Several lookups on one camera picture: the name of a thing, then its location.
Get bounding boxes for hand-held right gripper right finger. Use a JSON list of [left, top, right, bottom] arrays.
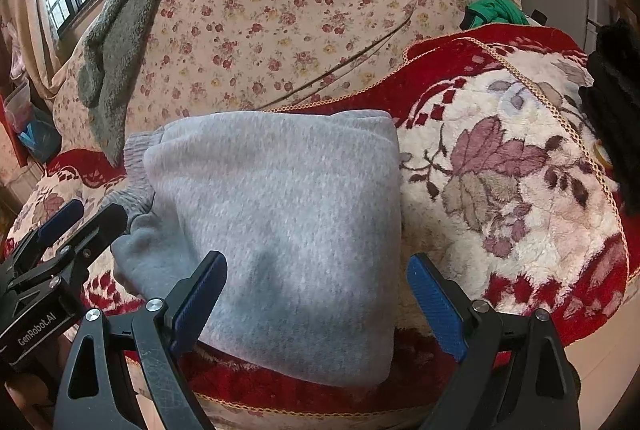
[[406, 254, 581, 430]]

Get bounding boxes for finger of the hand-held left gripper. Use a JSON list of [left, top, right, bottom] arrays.
[[4, 199, 86, 268], [10, 204, 130, 305]]

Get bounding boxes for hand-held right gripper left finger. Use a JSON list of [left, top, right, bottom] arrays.
[[52, 251, 229, 430]]

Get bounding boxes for light grey pants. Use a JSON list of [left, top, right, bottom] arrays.
[[111, 109, 404, 388]]

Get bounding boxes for clear plastic container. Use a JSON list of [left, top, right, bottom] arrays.
[[2, 80, 64, 163]]

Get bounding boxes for red floral fleece blanket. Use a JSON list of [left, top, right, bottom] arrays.
[[5, 24, 632, 430]]

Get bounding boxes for grey-green fleece cloth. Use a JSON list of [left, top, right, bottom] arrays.
[[77, 0, 232, 163]]

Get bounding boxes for pale pink curtain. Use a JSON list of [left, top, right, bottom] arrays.
[[0, 0, 67, 103]]

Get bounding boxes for black cloth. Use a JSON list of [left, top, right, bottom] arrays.
[[579, 17, 640, 211]]

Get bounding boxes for beige floral quilt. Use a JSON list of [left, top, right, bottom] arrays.
[[52, 0, 521, 151]]

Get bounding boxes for green cloth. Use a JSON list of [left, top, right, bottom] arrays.
[[462, 0, 532, 28]]

